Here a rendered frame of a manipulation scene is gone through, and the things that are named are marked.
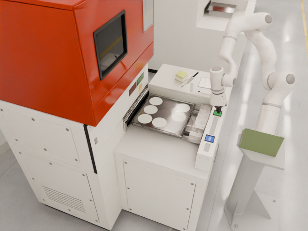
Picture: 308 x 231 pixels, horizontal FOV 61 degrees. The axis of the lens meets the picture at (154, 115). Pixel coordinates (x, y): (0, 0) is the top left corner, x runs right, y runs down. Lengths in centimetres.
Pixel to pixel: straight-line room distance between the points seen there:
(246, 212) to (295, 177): 69
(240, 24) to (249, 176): 105
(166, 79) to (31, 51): 116
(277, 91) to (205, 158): 64
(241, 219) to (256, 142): 90
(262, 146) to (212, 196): 92
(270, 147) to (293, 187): 111
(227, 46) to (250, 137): 59
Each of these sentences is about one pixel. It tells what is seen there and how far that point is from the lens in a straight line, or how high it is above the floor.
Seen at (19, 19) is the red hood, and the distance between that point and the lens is 124.
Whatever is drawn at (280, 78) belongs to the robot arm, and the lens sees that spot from 182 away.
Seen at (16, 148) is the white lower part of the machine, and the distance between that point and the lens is 201.
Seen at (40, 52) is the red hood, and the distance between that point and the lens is 125.
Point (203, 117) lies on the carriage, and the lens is 193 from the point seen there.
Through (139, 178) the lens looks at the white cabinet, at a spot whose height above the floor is 61.
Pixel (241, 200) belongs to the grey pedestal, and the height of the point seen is 25.
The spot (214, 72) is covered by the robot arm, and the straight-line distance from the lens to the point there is 163.
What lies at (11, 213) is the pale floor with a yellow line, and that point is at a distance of 271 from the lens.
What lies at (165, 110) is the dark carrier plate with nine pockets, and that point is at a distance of 192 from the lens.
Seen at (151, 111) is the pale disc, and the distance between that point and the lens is 190.
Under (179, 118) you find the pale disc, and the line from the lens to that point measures 185.
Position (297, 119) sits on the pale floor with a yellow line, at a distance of 365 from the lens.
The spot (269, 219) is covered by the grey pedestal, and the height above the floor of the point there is 1.
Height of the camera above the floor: 213
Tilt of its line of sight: 41 degrees down
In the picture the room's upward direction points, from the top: straight up
